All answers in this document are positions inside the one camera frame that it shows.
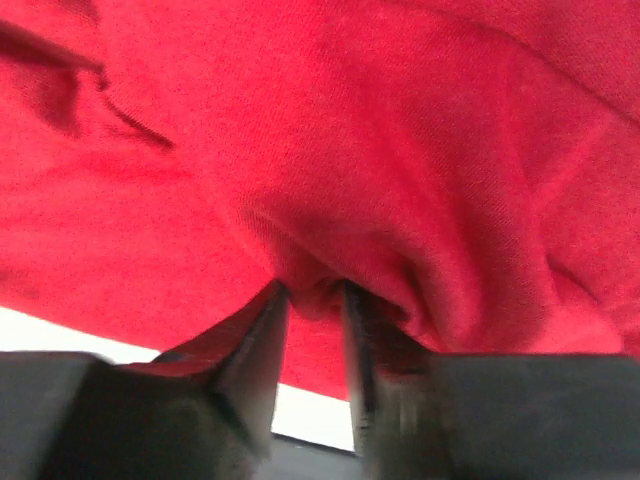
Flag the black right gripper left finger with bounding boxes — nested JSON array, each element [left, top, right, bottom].
[[119, 279, 292, 480]]

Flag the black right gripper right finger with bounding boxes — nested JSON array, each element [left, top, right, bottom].
[[339, 279, 451, 480]]

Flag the red t-shirt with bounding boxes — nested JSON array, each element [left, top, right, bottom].
[[1, 1, 639, 396]]

